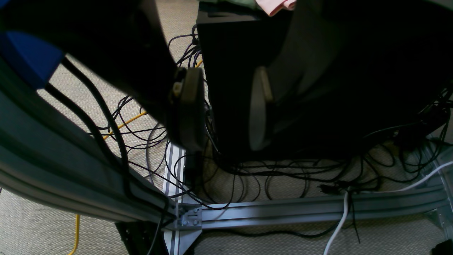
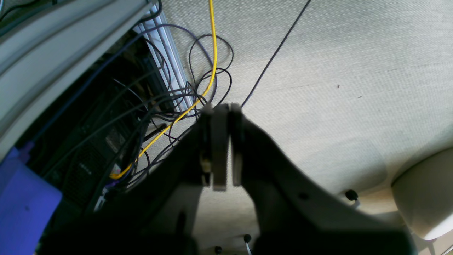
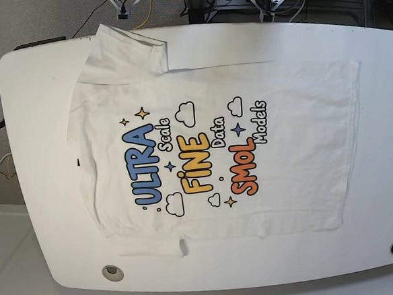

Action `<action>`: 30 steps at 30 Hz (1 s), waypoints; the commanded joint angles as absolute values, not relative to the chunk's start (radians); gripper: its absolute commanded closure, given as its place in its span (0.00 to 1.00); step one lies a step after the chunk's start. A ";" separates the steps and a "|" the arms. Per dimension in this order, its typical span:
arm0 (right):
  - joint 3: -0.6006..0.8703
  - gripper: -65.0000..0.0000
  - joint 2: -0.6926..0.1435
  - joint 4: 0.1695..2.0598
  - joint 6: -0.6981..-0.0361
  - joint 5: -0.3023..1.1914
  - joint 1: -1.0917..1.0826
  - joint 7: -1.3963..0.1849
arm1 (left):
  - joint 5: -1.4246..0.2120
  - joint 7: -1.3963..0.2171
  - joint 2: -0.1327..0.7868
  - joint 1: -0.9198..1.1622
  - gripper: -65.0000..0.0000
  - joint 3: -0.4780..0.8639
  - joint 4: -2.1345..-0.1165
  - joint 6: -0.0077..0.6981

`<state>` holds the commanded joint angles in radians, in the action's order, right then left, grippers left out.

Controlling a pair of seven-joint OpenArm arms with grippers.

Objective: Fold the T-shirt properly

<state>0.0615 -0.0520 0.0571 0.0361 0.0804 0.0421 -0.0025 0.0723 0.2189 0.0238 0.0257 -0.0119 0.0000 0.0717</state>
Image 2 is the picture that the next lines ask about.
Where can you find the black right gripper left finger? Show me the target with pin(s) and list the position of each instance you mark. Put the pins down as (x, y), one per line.
(157, 216)

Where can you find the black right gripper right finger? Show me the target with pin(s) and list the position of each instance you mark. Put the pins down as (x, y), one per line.
(295, 215)

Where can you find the purple plastic box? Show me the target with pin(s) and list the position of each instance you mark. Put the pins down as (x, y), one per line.
(27, 203)

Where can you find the grey aluminium frame rail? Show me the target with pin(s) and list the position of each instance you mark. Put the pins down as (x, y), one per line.
(43, 56)

